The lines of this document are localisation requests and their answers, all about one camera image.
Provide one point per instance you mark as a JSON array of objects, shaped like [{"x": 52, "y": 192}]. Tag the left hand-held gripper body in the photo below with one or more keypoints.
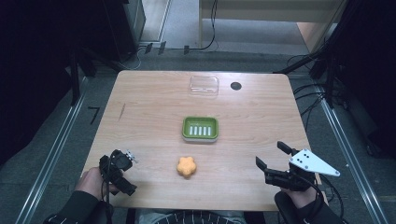
[{"x": 109, "y": 169}]

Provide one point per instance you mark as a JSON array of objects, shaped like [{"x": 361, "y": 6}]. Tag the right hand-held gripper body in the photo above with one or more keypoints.
[{"x": 299, "y": 174}]

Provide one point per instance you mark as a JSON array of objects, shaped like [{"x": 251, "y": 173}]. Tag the person's left hand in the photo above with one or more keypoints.
[{"x": 92, "y": 183}]

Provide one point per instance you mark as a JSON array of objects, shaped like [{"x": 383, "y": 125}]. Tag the person's right hand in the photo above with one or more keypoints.
[{"x": 299, "y": 197}]

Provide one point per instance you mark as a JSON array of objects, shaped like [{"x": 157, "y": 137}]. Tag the orange flower-shaped soap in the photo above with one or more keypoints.
[{"x": 186, "y": 166}]

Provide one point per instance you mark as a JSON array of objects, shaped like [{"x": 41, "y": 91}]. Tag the green soap dish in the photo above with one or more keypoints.
[{"x": 200, "y": 129}]

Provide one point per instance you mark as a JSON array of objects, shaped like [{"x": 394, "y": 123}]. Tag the person's striped clothing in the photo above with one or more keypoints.
[{"x": 190, "y": 217}]

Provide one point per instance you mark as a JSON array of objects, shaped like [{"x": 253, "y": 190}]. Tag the dark round table grommet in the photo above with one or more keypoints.
[{"x": 236, "y": 86}]

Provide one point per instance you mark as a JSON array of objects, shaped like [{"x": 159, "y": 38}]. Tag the clear plastic container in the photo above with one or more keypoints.
[{"x": 204, "y": 85}]

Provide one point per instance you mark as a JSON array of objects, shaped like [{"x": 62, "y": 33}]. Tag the black metal stand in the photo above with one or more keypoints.
[
  {"x": 74, "y": 77},
  {"x": 323, "y": 53}
]

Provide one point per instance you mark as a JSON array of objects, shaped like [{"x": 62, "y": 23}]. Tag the dark cabinet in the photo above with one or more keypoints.
[{"x": 124, "y": 28}]

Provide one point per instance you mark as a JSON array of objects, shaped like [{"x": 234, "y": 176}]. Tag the white desk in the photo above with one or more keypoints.
[{"x": 267, "y": 6}]

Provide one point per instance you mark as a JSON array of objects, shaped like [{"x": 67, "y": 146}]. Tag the metal floor rail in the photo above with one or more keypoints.
[
  {"x": 351, "y": 155},
  {"x": 51, "y": 155}
]

